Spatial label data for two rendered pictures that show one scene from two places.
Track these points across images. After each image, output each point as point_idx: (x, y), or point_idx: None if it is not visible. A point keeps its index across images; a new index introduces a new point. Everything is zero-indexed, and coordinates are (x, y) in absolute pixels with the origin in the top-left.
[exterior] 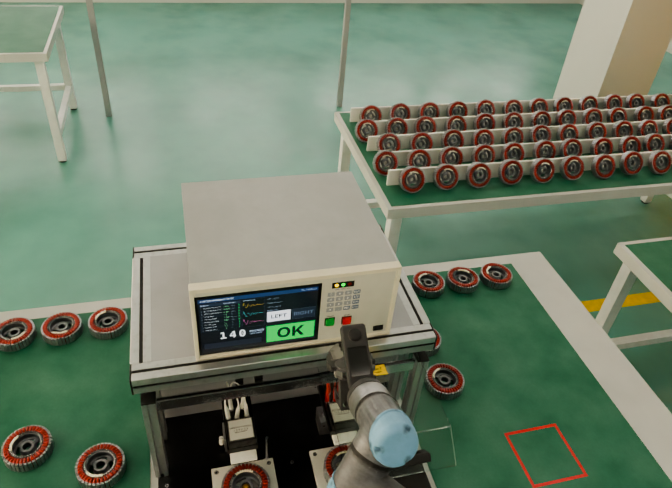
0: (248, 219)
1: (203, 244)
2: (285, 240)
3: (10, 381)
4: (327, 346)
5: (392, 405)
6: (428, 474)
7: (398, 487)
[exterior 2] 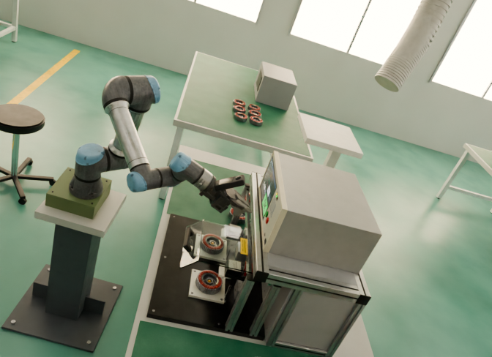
0: (325, 181)
1: (304, 163)
2: (307, 183)
3: None
4: (258, 226)
5: (193, 164)
6: (194, 330)
7: (163, 173)
